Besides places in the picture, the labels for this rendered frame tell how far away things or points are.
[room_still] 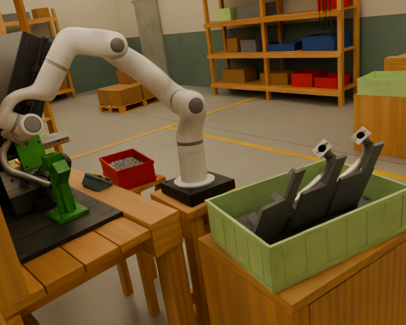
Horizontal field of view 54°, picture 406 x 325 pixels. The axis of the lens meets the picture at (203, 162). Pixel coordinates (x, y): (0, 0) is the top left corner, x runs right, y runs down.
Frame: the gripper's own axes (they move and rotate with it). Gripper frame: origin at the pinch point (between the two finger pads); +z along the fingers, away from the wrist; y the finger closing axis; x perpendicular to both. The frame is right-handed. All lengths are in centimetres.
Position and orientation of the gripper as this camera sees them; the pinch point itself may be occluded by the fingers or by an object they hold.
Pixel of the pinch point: (9, 138)
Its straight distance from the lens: 189.5
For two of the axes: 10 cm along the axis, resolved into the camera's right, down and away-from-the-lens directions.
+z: -6.3, 1.3, 7.7
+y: -7.3, -4.5, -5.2
